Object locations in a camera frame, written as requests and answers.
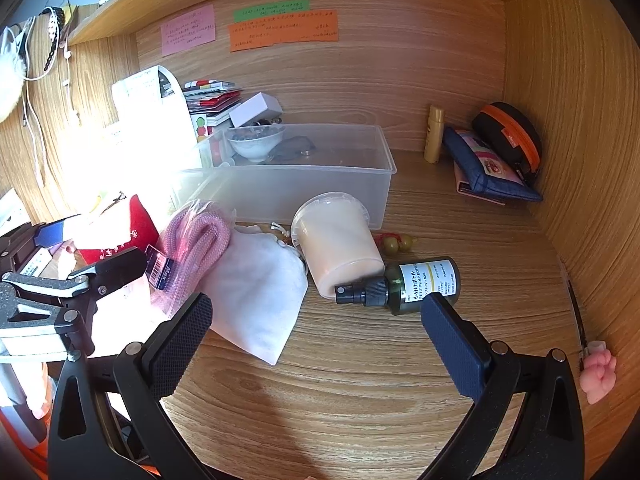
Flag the blue patchwork pencil case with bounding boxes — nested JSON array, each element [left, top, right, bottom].
[[442, 127, 542, 202]]

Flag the pink wallet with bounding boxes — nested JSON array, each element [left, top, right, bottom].
[[454, 162, 506, 206]]

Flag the pink sticky note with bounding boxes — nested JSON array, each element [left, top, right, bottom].
[[160, 3, 216, 56]]

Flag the clear plastic storage bin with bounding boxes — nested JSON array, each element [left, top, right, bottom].
[[170, 124, 397, 229]]

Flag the white cloth pouch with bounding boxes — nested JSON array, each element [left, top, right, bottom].
[[198, 226, 308, 366]]

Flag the orange sticky note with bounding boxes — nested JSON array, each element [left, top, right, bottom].
[[228, 10, 338, 52]]

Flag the black orange round case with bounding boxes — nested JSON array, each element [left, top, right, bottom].
[[472, 102, 542, 184]]

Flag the pink rope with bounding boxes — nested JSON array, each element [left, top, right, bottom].
[[144, 199, 238, 317]]

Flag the white hanging cable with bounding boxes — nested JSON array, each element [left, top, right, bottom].
[[0, 0, 76, 172]]

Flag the green sticky note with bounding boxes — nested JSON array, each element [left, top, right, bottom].
[[233, 0, 310, 23]]

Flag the white bowl of trinkets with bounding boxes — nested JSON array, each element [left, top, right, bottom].
[[226, 125, 284, 164]]

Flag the pink paw squishy toy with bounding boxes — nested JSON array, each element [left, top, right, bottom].
[[579, 340, 617, 405]]

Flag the red and gold pouch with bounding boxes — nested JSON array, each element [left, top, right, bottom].
[[70, 194, 160, 263]]

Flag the small white box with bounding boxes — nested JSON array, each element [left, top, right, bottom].
[[230, 92, 283, 128]]

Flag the fruit pattern box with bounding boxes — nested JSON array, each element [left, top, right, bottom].
[[191, 114, 209, 142]]

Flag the green spray bottle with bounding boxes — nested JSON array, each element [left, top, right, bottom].
[[334, 257, 461, 315]]

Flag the yellow cosmetic tube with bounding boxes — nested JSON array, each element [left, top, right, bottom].
[[423, 105, 445, 164]]

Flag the stack of books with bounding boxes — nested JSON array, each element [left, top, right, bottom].
[[182, 79, 242, 126]]

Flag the cream jar with lid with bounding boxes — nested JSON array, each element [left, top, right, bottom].
[[291, 192, 385, 299]]

